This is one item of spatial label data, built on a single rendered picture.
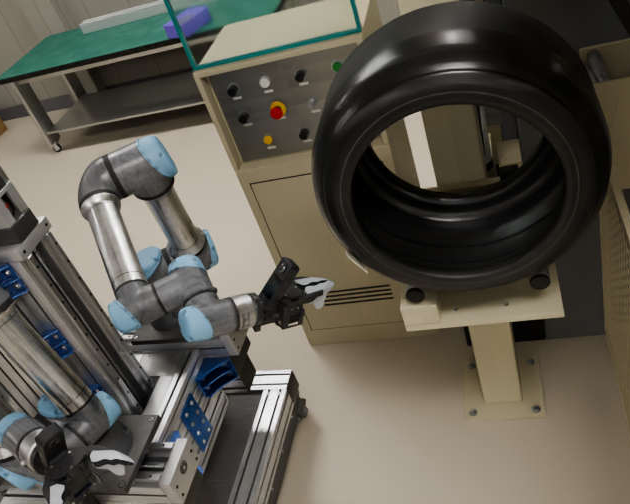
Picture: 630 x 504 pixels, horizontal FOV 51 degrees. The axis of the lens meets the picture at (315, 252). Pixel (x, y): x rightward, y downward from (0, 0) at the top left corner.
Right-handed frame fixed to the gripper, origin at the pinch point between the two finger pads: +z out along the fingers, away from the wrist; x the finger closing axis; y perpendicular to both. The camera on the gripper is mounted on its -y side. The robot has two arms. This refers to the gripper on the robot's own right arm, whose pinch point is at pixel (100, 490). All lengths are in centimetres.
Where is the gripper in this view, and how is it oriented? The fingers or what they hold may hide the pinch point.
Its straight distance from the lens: 130.0
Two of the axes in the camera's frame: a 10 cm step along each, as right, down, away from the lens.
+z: 7.6, 2.0, -6.2
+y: 2.1, 8.3, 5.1
